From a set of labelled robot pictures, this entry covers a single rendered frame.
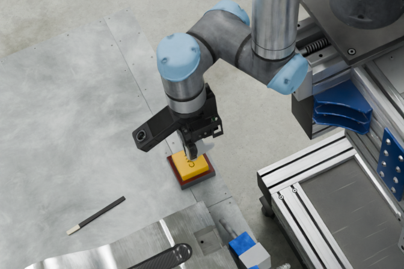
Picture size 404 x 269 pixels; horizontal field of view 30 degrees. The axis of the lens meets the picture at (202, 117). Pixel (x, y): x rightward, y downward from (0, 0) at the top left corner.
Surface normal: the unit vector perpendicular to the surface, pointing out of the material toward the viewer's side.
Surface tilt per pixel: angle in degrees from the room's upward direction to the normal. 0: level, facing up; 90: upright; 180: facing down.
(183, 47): 0
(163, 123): 29
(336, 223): 0
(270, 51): 85
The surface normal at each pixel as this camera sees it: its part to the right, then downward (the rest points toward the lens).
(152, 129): -0.54, -0.31
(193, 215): -0.10, -0.55
